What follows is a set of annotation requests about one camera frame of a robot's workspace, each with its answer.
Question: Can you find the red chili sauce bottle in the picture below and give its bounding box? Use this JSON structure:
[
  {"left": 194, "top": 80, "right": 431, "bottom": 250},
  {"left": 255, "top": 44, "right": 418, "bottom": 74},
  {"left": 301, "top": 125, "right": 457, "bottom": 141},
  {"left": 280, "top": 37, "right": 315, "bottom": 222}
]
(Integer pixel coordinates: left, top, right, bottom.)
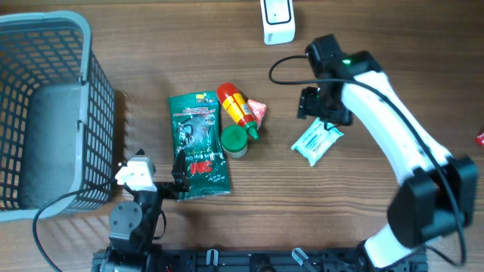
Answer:
[{"left": 216, "top": 82, "right": 259, "bottom": 140}]

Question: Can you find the red white small packet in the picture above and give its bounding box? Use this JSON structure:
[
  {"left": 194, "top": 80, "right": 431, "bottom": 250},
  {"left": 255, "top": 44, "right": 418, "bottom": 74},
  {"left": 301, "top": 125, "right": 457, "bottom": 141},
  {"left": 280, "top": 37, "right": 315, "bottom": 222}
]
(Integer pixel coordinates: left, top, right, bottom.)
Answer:
[{"left": 247, "top": 99, "right": 267, "bottom": 128}]

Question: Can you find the black camera cable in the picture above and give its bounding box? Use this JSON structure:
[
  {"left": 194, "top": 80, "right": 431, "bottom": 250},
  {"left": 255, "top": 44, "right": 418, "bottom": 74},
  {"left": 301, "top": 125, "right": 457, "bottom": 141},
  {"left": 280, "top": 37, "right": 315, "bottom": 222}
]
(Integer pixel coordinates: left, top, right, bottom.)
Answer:
[
  {"left": 31, "top": 181, "right": 118, "bottom": 272},
  {"left": 268, "top": 54, "right": 467, "bottom": 267}
]

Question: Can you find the white barcode scanner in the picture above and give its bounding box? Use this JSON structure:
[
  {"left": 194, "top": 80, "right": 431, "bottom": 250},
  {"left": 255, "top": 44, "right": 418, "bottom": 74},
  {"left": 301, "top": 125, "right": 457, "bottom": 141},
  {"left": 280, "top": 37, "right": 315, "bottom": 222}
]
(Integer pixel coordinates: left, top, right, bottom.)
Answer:
[{"left": 260, "top": 0, "right": 296, "bottom": 45}]

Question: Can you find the green 3M gloves package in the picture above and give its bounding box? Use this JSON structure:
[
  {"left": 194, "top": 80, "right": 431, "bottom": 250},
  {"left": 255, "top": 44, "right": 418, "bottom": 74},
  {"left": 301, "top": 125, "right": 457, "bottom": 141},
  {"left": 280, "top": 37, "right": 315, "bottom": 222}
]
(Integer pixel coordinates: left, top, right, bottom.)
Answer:
[{"left": 168, "top": 91, "right": 231, "bottom": 201}]

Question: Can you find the black left camera cable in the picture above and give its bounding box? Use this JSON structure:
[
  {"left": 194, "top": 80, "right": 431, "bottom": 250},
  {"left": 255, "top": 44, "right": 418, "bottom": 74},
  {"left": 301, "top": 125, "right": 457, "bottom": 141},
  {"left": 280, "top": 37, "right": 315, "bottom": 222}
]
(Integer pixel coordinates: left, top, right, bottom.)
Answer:
[{"left": 31, "top": 181, "right": 118, "bottom": 272}]

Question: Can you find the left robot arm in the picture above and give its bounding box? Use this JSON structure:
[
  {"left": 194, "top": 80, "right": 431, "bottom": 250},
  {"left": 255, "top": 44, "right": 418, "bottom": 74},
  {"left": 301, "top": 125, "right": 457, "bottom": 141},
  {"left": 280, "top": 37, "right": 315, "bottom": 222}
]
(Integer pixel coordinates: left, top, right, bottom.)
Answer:
[{"left": 92, "top": 150, "right": 189, "bottom": 272}]

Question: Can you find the black right camera cable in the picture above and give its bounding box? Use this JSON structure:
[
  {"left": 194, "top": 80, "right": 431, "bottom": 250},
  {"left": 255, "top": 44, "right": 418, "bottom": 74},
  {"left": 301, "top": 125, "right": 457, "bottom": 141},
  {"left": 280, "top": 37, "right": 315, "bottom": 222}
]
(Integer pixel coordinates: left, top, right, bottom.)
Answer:
[{"left": 268, "top": 54, "right": 467, "bottom": 267}]

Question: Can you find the mint wet wipes pack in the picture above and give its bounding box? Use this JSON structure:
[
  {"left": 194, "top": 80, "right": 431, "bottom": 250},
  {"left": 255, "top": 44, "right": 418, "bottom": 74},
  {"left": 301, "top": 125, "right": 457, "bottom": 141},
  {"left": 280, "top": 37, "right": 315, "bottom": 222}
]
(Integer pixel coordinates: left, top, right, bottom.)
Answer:
[{"left": 291, "top": 118, "right": 344, "bottom": 166}]

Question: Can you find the grey plastic shopping basket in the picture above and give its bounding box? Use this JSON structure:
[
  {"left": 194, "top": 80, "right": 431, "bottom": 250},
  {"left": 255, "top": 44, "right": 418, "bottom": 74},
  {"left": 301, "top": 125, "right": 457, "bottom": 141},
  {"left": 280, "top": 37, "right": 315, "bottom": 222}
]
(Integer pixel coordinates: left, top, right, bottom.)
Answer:
[{"left": 1, "top": 11, "right": 115, "bottom": 222}]

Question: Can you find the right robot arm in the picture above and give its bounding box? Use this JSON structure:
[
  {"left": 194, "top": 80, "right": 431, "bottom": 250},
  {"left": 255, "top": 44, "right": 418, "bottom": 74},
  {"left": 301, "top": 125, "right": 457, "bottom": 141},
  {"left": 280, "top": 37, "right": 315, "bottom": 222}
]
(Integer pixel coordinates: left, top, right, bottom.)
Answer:
[{"left": 297, "top": 34, "right": 478, "bottom": 271}]

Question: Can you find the red sauce sachet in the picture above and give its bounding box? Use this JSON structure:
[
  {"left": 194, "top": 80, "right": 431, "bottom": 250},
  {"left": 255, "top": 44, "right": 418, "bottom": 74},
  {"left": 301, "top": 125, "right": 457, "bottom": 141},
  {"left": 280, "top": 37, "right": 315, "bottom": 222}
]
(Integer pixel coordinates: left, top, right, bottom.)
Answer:
[{"left": 475, "top": 130, "right": 484, "bottom": 147}]

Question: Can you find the green lid seasoning jar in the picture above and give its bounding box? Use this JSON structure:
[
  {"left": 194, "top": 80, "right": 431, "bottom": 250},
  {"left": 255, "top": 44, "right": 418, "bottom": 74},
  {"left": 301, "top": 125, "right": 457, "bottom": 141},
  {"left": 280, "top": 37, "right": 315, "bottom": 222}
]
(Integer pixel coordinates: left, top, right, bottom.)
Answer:
[{"left": 221, "top": 125, "right": 248, "bottom": 158}]

